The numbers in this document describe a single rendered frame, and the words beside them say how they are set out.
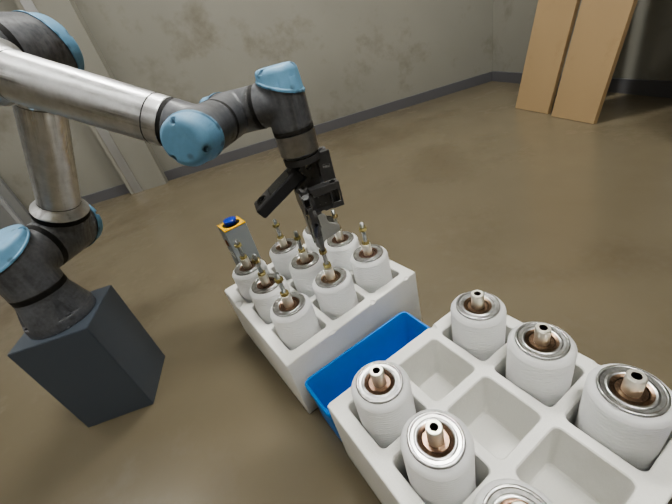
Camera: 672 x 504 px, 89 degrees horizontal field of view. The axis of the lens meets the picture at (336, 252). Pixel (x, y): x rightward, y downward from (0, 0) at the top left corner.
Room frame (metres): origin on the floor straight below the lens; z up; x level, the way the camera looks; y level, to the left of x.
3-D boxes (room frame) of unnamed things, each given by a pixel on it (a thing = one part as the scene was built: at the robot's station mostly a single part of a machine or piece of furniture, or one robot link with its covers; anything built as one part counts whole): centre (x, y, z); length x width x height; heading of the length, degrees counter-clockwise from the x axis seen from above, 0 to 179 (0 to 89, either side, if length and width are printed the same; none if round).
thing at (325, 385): (0.51, -0.01, 0.06); 0.30 x 0.11 x 0.12; 115
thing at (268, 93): (0.66, 0.02, 0.65); 0.09 x 0.08 x 0.11; 72
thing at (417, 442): (0.24, -0.06, 0.25); 0.08 x 0.08 x 0.01
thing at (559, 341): (0.34, -0.27, 0.25); 0.08 x 0.08 x 0.01
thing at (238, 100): (0.67, 0.12, 0.64); 0.11 x 0.11 x 0.08; 72
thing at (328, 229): (0.64, 0.01, 0.38); 0.06 x 0.03 x 0.09; 101
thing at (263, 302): (0.70, 0.19, 0.16); 0.10 x 0.10 x 0.18
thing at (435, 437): (0.24, -0.06, 0.26); 0.02 x 0.02 x 0.03
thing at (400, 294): (0.76, 0.08, 0.09); 0.39 x 0.39 x 0.18; 28
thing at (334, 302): (0.65, 0.03, 0.16); 0.10 x 0.10 x 0.18
